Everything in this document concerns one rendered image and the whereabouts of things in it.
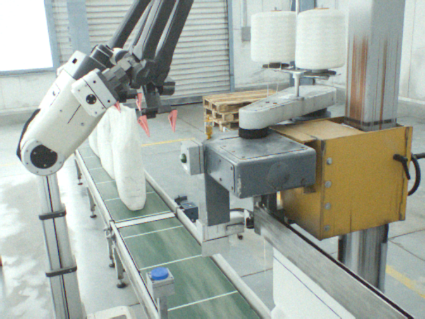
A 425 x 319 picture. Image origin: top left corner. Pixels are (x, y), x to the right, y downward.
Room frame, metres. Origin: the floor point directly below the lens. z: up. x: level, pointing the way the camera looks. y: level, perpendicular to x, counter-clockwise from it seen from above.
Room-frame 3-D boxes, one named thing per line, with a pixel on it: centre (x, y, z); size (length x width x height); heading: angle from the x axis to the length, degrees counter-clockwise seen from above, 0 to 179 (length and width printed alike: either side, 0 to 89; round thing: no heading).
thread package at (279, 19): (1.62, -0.23, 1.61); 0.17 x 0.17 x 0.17
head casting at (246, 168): (1.29, -0.12, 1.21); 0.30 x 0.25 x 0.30; 21
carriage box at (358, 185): (1.44, -0.42, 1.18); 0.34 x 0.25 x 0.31; 111
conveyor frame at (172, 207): (3.96, 0.87, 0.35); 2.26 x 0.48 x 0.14; 21
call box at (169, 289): (1.43, 0.20, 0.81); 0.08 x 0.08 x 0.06; 21
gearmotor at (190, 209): (3.19, 0.23, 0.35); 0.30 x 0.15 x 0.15; 21
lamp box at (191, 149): (1.34, 0.06, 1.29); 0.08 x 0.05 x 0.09; 21
